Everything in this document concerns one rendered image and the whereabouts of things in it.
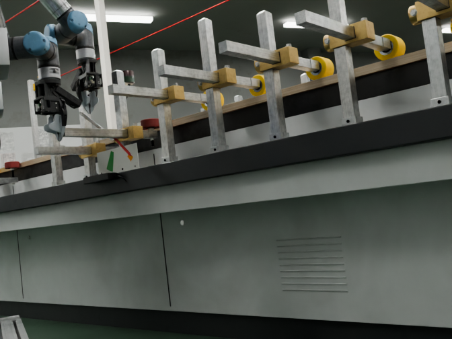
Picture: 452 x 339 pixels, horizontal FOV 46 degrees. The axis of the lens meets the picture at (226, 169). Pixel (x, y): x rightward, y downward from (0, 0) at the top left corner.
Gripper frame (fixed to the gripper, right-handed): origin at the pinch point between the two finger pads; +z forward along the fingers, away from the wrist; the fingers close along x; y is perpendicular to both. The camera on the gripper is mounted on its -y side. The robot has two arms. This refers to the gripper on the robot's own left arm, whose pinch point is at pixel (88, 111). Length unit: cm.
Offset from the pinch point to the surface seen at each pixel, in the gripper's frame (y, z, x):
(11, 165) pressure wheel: -108, 8, 10
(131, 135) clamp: 18.0, 13.3, 7.2
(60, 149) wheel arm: -7.6, 14.5, -10.1
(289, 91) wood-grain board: 76, 8, 34
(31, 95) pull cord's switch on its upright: -254, -72, 91
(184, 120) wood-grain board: 24.5, 8.2, 29.2
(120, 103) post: 12.0, -0.9, 7.8
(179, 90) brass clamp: 43.9, 1.3, 12.6
